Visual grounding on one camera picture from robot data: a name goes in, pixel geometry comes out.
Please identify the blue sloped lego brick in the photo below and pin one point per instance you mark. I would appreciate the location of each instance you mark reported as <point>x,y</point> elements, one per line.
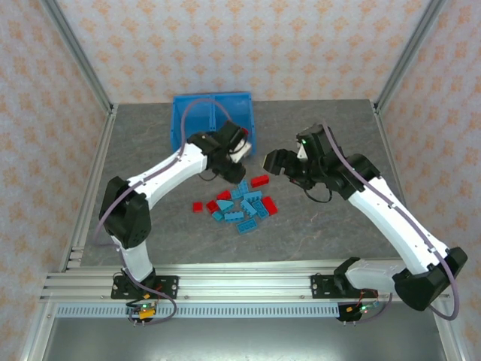
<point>225,204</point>

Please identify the small blue lego brick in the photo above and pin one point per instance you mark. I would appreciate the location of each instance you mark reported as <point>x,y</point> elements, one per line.
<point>218,216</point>

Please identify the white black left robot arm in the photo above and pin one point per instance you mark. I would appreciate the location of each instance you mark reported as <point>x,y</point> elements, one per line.
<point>169,176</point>

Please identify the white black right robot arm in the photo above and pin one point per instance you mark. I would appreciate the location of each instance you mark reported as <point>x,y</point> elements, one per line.
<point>383,225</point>

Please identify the blue divided plastic bin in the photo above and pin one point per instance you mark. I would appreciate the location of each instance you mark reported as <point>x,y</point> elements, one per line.
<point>195,120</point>

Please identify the small controller circuit board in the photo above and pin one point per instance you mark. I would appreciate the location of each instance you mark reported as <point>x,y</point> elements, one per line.
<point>144,311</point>
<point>362,309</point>

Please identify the grey metal panel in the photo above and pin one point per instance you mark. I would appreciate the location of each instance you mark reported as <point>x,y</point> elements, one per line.
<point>244,342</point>

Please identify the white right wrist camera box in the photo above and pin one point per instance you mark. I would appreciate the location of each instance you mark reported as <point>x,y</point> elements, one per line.
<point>301,154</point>

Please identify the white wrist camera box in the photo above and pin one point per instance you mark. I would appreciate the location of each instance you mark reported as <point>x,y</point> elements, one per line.
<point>240,150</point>
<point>301,154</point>

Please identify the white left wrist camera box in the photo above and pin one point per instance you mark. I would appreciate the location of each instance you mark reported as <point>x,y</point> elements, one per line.
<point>240,150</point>

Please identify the aluminium table side rail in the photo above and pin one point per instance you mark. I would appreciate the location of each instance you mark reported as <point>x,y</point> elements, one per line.
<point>97,161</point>
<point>389,150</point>

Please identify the aluminium mounting rail beam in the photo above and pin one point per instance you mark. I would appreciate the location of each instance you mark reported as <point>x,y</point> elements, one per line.
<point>244,282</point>

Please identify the aluminium frame post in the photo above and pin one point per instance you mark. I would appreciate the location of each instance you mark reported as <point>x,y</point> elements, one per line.
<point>409,52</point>
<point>77,52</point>

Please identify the aluminium lower frame bar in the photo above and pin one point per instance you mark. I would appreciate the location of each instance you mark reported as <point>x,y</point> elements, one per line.
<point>37,334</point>
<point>449,338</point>

